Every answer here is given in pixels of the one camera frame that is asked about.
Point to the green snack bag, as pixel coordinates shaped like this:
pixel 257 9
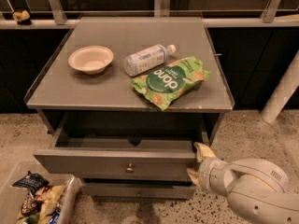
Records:
pixel 163 86

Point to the grey bottom drawer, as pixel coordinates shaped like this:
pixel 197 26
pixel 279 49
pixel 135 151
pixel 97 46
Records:
pixel 127 190

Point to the grey drawer cabinet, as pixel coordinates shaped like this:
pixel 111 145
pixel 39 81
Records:
pixel 60 89

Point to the small yellow black object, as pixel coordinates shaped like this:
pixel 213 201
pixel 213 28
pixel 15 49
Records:
pixel 21 16

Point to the clear plastic water bottle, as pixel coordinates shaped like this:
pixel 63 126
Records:
pixel 147 59

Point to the yellow snack bag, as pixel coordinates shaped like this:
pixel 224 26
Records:
pixel 50 197

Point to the clear plastic bin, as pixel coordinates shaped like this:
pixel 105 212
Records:
pixel 11 198

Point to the grey drawer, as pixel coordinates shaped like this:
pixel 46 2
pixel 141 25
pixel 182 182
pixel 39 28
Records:
pixel 128 146
pixel 127 190

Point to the dark blue snack bag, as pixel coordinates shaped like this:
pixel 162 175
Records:
pixel 32 182

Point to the white diagonal pole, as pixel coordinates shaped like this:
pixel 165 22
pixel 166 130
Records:
pixel 283 91

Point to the brown snack bag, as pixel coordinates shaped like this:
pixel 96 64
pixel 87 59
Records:
pixel 29 206

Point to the white paper bowl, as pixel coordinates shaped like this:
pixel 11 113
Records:
pixel 91 60

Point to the grey top drawer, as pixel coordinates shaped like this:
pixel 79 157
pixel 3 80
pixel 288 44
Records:
pixel 128 146

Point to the metal railing frame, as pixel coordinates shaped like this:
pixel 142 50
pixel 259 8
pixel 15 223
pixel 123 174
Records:
pixel 58 14

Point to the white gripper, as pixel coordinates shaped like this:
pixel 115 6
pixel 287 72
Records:
pixel 209 174

